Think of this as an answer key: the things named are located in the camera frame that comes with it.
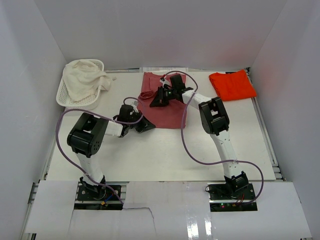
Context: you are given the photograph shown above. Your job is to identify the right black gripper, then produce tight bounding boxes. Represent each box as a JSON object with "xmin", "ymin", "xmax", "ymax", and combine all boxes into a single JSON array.
[{"xmin": 150, "ymin": 86, "xmax": 177, "ymax": 108}]

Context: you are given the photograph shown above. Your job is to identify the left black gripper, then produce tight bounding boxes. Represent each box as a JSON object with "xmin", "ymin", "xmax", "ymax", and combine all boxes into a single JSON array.
[{"xmin": 127, "ymin": 110, "xmax": 155, "ymax": 133}]

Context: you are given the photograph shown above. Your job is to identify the pink t shirt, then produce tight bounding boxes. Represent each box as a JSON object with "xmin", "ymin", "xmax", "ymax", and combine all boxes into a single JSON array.
[{"xmin": 138, "ymin": 72, "xmax": 185, "ymax": 129}]

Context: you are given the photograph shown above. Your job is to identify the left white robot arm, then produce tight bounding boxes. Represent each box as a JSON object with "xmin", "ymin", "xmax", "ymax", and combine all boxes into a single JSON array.
[{"xmin": 67, "ymin": 104, "xmax": 156, "ymax": 200}]

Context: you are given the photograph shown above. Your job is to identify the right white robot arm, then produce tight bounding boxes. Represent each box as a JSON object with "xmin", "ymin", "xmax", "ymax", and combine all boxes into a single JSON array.
[{"xmin": 149, "ymin": 74, "xmax": 249, "ymax": 200}]

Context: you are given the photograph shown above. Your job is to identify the paper sheet at back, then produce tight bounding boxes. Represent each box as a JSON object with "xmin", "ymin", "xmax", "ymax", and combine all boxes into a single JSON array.
[{"xmin": 139, "ymin": 67, "xmax": 189, "ymax": 74}]

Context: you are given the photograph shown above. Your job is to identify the cream white t shirt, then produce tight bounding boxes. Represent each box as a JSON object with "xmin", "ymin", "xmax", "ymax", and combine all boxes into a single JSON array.
[{"xmin": 62, "ymin": 59, "xmax": 111, "ymax": 102}]

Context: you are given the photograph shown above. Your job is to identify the folded orange t shirt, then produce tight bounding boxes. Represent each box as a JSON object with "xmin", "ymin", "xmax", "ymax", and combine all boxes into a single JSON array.
[{"xmin": 209, "ymin": 69, "xmax": 257, "ymax": 101}]

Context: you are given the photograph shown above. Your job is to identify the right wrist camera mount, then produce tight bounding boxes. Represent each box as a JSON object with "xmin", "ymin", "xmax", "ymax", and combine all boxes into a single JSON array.
[{"xmin": 159, "ymin": 75, "xmax": 170, "ymax": 87}]

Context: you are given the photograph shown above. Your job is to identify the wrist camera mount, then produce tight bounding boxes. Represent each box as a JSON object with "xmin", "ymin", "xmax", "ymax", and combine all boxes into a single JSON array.
[
  {"xmin": 159, "ymin": 75, "xmax": 170, "ymax": 87},
  {"xmin": 131, "ymin": 100, "xmax": 139, "ymax": 108}
]

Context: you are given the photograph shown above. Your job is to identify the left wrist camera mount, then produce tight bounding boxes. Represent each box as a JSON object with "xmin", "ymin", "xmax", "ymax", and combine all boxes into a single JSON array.
[{"xmin": 131, "ymin": 100, "xmax": 139, "ymax": 108}]

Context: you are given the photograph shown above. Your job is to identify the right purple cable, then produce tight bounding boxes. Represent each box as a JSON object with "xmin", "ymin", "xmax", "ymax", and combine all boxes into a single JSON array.
[{"xmin": 162, "ymin": 70, "xmax": 265, "ymax": 206}]

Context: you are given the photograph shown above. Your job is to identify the purple cable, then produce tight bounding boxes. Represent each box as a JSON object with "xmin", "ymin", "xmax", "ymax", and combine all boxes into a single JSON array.
[
  {"xmin": 55, "ymin": 96, "xmax": 145, "ymax": 205},
  {"xmin": 162, "ymin": 70, "xmax": 265, "ymax": 206}
]

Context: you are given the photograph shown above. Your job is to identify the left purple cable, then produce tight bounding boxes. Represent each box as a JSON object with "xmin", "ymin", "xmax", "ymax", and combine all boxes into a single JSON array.
[{"xmin": 55, "ymin": 96, "xmax": 145, "ymax": 205}]

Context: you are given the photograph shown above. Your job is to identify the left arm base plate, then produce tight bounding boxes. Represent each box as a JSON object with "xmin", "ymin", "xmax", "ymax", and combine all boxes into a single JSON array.
[{"xmin": 74, "ymin": 177, "xmax": 123, "ymax": 211}]

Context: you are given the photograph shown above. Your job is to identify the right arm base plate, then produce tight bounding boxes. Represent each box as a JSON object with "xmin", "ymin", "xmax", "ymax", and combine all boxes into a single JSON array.
[{"xmin": 204, "ymin": 183, "xmax": 258, "ymax": 213}]

